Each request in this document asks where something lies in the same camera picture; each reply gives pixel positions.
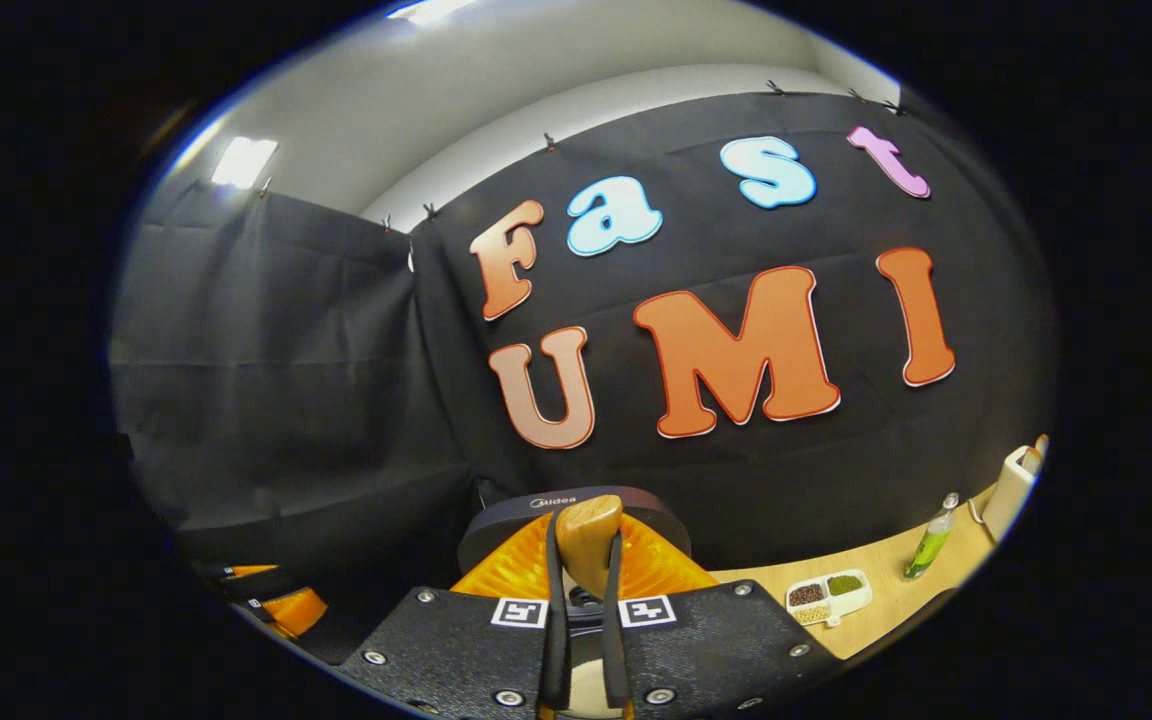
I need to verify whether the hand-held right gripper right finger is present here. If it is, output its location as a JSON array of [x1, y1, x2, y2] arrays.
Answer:
[[601, 515, 842, 720]]

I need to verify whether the row of black cloth clips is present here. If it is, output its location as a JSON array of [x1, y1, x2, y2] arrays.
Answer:
[[256, 80, 907, 233]]

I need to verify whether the wooden spoon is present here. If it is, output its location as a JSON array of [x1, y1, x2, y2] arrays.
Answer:
[[554, 494, 625, 601]]

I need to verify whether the dark grey rice cooker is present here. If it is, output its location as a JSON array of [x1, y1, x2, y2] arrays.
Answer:
[[456, 486, 694, 591]]

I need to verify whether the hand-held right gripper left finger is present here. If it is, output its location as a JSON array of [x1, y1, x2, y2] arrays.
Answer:
[[336, 515, 577, 720]]

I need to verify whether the white toaster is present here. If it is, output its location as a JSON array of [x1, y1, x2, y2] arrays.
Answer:
[[981, 445, 1045, 544]]

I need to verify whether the black backdrop cloth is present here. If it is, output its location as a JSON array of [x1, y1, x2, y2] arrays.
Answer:
[[108, 90, 1057, 601]]

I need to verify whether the green drink bottle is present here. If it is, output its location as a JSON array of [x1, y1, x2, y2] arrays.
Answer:
[[902, 492, 961, 581]]

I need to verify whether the white divided bean dish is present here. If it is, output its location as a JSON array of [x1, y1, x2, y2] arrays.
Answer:
[[786, 568, 874, 628]]

